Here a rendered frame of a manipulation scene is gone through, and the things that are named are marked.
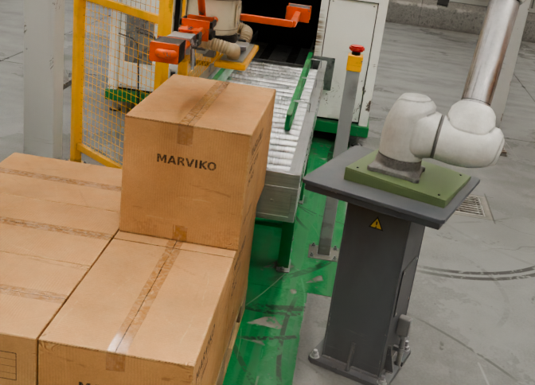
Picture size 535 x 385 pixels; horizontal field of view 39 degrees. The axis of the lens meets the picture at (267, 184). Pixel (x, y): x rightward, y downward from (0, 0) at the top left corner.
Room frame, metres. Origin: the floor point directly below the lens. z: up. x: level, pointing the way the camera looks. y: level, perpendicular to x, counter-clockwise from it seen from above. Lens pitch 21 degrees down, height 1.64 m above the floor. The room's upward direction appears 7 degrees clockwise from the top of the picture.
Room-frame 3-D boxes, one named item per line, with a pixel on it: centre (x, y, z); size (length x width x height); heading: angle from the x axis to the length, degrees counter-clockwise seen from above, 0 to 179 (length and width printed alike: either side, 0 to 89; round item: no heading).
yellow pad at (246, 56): (2.46, 0.15, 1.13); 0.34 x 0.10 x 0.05; 176
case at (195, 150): (2.49, 0.24, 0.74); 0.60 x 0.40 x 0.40; 175
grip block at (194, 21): (2.22, 0.26, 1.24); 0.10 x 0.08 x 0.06; 86
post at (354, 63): (3.35, -0.32, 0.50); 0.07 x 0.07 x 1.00; 86
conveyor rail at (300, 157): (3.95, -0.19, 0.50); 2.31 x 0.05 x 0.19; 176
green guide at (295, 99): (4.31, -0.16, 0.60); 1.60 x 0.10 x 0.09; 176
